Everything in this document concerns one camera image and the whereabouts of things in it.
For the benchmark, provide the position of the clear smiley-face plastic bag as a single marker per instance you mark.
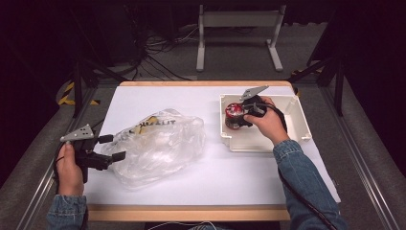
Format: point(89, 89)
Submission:
point(159, 150)

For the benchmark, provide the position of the yellow black striped floor tape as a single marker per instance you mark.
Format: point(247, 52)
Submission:
point(65, 99)

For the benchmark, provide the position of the white metal stand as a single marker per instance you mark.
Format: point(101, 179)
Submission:
point(239, 19)

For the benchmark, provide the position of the person's left hand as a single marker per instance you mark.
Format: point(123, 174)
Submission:
point(68, 175)

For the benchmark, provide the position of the black metal stand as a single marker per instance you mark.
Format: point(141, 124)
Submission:
point(339, 86)

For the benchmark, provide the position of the black tripod stand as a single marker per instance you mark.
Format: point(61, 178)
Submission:
point(78, 89)

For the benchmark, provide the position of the white table cover sheet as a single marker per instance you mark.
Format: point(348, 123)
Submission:
point(230, 179)

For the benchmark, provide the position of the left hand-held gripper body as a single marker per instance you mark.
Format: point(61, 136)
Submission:
point(89, 158)

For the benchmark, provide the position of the white plastic tray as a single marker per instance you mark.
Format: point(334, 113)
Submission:
point(255, 140)

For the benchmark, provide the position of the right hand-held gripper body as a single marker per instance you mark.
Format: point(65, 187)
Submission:
point(255, 107)

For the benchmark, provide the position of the red drink can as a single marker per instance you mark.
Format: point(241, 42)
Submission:
point(233, 115)

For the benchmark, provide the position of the person's right hand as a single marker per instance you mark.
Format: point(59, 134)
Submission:
point(271, 124)

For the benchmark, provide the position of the aluminium rail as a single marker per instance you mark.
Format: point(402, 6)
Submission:
point(38, 191)
point(357, 153)

